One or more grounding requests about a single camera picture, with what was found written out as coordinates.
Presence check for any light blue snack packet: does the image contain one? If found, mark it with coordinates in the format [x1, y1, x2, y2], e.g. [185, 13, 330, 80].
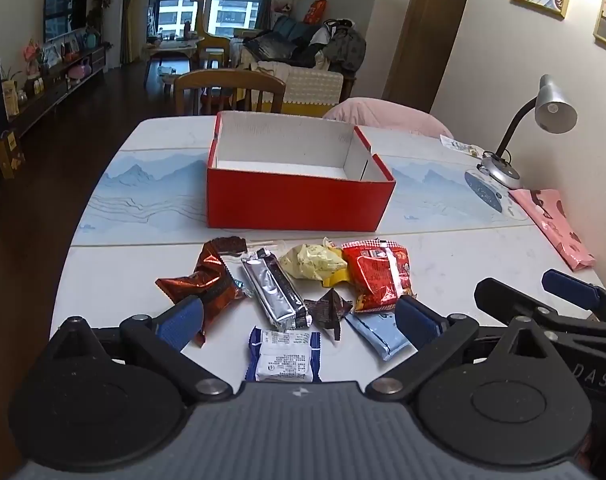
[345, 312, 411, 362]

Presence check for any copper brown snack bag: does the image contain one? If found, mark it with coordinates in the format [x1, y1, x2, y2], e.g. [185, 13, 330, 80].
[155, 240, 245, 347]

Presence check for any red snack bag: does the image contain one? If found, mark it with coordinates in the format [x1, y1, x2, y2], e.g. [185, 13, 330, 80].
[341, 238, 414, 314]

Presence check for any yellow snack packet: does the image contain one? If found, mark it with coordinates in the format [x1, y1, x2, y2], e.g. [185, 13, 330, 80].
[321, 247, 352, 288]

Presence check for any dark triangular chocolate packet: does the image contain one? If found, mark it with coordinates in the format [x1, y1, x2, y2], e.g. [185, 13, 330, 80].
[304, 288, 353, 341]

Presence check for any white blue snack packet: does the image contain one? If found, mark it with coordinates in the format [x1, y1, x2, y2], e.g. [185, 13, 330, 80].
[245, 327, 321, 382]

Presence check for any silver foil snack pack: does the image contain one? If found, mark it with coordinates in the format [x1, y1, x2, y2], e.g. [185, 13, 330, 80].
[241, 248, 312, 332]

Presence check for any cream yellow snack bag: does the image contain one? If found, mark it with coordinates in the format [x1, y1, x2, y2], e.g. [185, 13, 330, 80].
[278, 244, 347, 282]

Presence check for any pink patterned pouch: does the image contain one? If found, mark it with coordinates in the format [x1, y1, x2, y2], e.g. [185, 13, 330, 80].
[510, 188, 596, 271]

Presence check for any chocolate lollipop in blister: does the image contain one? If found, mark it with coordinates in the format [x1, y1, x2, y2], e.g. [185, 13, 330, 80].
[210, 236, 279, 257]

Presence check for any blue mountain table mat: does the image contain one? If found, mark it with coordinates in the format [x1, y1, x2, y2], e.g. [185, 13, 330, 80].
[73, 150, 530, 246]

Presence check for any small paper packet on table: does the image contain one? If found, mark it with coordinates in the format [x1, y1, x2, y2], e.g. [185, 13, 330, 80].
[440, 134, 485, 159]

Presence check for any red cardboard box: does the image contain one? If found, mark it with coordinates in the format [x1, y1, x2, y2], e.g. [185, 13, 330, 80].
[207, 112, 395, 233]

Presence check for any silver desk lamp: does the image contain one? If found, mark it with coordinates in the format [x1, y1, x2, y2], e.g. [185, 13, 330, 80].
[476, 74, 580, 191]

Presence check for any brown gift bag on floor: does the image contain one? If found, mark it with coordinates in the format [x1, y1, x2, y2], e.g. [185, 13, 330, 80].
[0, 130, 26, 180]

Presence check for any wooden dining chair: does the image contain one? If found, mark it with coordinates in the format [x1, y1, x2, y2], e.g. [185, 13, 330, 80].
[174, 68, 286, 116]

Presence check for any dark tv console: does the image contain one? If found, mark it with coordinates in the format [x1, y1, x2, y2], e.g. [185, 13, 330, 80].
[8, 44, 107, 136]

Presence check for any sofa with clothes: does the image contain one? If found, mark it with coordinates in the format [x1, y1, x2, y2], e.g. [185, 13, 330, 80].
[230, 15, 367, 117]

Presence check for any flat screen television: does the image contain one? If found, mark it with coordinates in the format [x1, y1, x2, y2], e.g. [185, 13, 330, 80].
[43, 0, 87, 42]

